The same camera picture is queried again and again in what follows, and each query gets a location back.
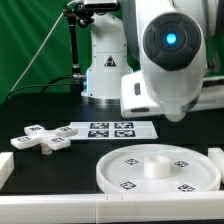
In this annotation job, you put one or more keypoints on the white round table top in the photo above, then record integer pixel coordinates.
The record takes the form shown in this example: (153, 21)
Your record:
(156, 168)

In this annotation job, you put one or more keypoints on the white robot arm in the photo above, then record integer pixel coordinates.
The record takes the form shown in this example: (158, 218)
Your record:
(149, 56)

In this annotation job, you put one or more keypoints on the white marker plate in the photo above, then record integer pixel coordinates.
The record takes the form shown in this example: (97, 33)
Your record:
(114, 130)

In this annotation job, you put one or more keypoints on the white cross-shaped table base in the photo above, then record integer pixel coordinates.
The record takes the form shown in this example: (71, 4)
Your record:
(49, 140)

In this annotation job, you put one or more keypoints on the white right fence block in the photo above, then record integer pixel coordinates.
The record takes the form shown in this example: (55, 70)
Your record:
(217, 156)

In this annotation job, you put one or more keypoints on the white fence block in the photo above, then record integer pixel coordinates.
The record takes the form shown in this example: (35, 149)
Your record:
(217, 156)
(6, 167)

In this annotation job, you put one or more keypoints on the white left fence block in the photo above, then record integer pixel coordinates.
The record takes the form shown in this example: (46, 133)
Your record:
(6, 167)

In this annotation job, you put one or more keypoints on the green backdrop curtain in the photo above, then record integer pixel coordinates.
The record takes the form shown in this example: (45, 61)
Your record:
(34, 46)

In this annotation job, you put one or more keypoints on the white front fence bar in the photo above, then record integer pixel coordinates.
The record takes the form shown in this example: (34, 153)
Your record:
(104, 208)

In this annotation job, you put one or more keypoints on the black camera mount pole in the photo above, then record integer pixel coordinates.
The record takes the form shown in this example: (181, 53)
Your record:
(76, 16)

